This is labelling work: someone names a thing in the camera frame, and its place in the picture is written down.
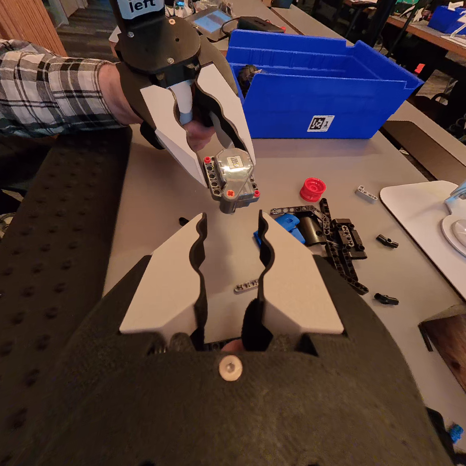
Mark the small thin grey beam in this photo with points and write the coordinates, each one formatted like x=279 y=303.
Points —
x=245 y=287

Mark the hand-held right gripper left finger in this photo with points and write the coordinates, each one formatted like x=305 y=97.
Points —
x=167 y=291

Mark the grey desk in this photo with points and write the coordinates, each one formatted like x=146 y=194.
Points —
x=163 y=182

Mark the printed toy set box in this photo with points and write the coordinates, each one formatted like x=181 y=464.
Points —
x=447 y=346

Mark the tablet device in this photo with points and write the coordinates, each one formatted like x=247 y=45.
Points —
x=211 y=20

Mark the black beam frame assembly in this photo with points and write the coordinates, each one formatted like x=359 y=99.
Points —
x=342 y=240

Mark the blue plastic bin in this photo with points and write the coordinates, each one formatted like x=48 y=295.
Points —
x=309 y=98

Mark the black curved toy shell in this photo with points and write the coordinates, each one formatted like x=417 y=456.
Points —
x=313 y=231

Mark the person's left hand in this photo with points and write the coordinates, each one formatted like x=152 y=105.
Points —
x=198 y=136

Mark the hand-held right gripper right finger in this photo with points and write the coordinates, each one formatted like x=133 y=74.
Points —
x=295 y=291

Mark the person's left forearm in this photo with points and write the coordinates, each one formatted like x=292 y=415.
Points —
x=54 y=91

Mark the red wheel hub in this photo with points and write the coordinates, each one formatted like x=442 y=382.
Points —
x=312 y=189

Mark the grey toy motor block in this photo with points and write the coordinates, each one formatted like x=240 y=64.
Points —
x=229 y=178

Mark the black power adapter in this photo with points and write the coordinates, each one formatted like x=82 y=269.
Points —
x=260 y=24

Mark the small blue bin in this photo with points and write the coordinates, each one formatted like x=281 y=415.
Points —
x=447 y=20

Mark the small black connector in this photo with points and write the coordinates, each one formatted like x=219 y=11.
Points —
x=387 y=241
x=386 y=298

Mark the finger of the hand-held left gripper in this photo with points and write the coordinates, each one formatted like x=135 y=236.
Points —
x=163 y=123
x=225 y=98

